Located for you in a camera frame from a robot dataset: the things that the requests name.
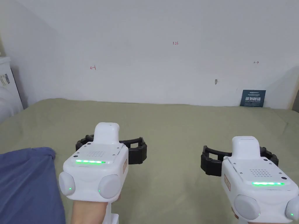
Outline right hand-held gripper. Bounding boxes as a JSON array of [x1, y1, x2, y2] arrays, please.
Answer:
[[201, 136, 299, 224]]

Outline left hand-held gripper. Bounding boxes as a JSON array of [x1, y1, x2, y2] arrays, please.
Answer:
[[58, 122, 147, 224]]

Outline person's left hand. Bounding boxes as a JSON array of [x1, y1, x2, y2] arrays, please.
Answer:
[[71, 199, 109, 224]]

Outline bed with pale green sheet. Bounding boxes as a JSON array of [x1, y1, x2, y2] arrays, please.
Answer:
[[0, 98, 299, 224]]

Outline dark blue sign card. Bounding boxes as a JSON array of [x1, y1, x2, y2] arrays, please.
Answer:
[[239, 90, 265, 108]]

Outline blue garment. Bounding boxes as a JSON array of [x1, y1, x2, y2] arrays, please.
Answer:
[[0, 147, 66, 224]]

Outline white pillow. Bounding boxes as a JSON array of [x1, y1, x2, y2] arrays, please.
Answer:
[[0, 87, 22, 123]]

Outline white appliance with sticker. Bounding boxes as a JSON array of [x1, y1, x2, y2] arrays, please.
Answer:
[[0, 57, 24, 111]]

